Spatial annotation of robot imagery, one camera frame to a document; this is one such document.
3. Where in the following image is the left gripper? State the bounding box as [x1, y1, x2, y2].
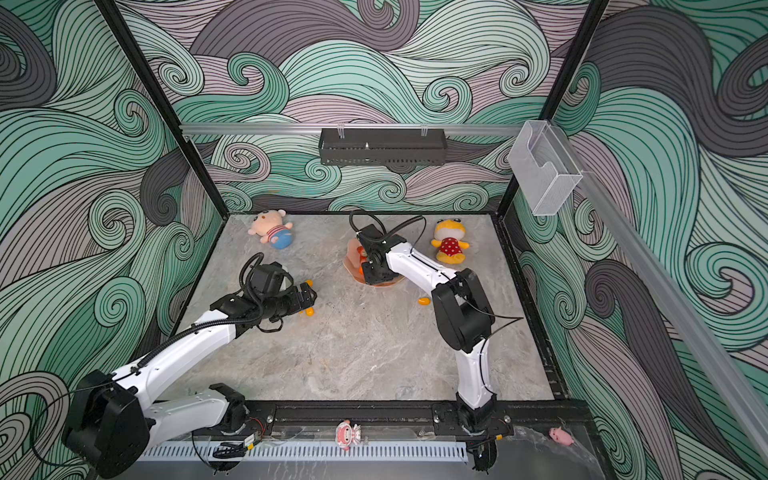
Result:
[263, 281, 317, 321]

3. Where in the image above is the pink scalloped fruit bowl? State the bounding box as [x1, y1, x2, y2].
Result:
[343, 238, 403, 288]

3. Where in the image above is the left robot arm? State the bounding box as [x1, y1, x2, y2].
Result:
[61, 255, 317, 479]

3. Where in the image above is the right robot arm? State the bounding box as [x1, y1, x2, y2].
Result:
[355, 224, 497, 435]

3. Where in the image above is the yellow chick plush toy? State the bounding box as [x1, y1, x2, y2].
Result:
[431, 219, 470, 265]

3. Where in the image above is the pink pig plush toy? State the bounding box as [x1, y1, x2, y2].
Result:
[248, 209, 293, 250]

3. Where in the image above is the pink octopus figurine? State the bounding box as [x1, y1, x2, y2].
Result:
[335, 420, 362, 451]

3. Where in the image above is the pink pig toy small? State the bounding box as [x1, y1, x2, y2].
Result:
[548, 427, 575, 446]

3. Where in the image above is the black wall tray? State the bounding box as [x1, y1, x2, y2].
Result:
[318, 128, 448, 168]

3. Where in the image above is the white ventilated cable duct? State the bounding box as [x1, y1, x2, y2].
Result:
[139, 441, 469, 463]

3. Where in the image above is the aluminium rail back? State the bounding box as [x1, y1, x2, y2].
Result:
[180, 122, 522, 137]

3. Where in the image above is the aluminium rail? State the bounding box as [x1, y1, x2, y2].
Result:
[545, 122, 768, 463]
[180, 122, 522, 137]

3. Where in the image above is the clear plastic wall bin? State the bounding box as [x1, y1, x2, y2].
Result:
[507, 120, 583, 217]

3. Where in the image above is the aluminium rail right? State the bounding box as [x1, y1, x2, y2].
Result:
[545, 122, 768, 463]

